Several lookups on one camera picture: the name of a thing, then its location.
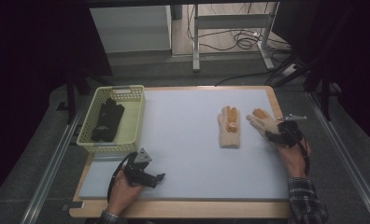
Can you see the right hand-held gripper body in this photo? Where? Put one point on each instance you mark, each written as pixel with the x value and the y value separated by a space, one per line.
pixel 290 130

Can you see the white power strip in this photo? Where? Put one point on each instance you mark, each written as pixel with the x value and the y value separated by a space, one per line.
pixel 289 70

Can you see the person's right hand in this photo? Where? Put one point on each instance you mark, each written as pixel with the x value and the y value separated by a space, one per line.
pixel 293 161

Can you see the black glove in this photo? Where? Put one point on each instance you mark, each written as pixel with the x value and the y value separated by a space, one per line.
pixel 106 119

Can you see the person's left hand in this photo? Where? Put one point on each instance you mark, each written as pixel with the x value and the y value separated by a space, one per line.
pixel 124 193

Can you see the pale yellow plastic basket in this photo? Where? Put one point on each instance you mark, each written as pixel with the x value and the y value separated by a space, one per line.
pixel 131 124

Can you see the wooden table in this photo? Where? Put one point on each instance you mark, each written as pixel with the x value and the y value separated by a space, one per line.
pixel 180 209

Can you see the white foam board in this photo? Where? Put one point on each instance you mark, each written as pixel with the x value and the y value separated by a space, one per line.
pixel 186 149

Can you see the aluminium rail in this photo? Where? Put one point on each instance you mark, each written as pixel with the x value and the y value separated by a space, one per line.
pixel 54 165
pixel 345 155

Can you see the beige glove with orange fingers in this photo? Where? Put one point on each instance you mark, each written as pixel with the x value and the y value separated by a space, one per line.
pixel 264 123

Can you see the beige glove with orange patch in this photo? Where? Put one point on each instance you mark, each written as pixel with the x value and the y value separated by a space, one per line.
pixel 229 130

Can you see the black stand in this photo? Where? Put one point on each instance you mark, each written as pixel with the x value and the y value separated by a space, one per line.
pixel 317 77
pixel 71 93

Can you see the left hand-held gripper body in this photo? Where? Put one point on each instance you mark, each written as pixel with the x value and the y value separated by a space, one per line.
pixel 138 169

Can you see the white metal desk frame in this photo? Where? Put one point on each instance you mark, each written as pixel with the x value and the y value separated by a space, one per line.
pixel 233 21

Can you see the grey cabinet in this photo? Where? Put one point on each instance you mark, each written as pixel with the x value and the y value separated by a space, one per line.
pixel 130 31

